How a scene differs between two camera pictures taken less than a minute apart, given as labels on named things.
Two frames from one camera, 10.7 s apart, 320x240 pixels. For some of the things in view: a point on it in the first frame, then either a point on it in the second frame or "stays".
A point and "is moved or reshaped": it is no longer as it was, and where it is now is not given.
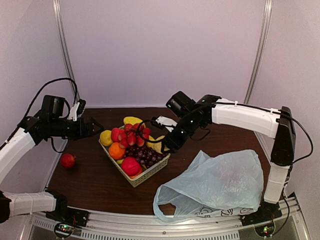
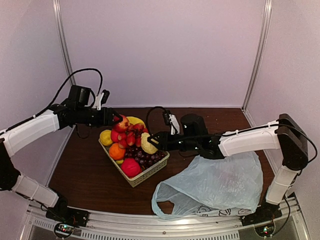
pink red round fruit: x=131 y=166 stays
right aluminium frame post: x=261 y=52 stays
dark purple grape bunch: x=142 y=154 stays
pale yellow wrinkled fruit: x=156 y=146 is moved or reshaped
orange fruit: x=116 y=152 stays
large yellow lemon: x=105 y=137 stays
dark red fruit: x=67 y=160 -> x=122 y=126
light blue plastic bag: x=232 y=184 stays
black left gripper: x=80 y=133 -> x=109 y=120
